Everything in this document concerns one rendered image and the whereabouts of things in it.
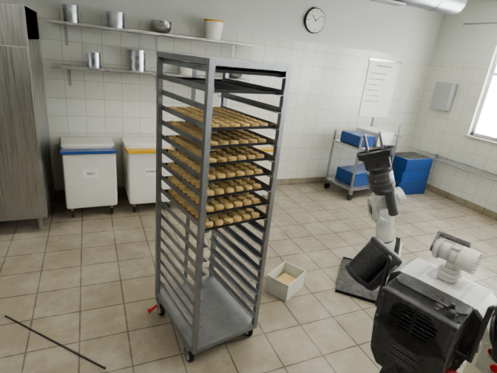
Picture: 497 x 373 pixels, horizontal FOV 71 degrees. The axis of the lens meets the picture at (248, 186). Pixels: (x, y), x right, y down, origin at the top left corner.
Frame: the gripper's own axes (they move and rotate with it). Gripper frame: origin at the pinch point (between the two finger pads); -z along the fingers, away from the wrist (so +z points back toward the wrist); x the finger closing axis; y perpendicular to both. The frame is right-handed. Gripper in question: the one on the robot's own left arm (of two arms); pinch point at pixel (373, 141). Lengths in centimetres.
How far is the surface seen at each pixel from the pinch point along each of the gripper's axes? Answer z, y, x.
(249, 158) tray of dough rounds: 12, -50, -66
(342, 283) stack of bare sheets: 170, -135, -55
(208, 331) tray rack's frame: 113, -26, -122
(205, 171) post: 5, -23, -80
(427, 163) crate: 206, -458, 55
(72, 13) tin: -130, -202, -261
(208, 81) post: -35, -28, -64
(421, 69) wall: 74, -545, 74
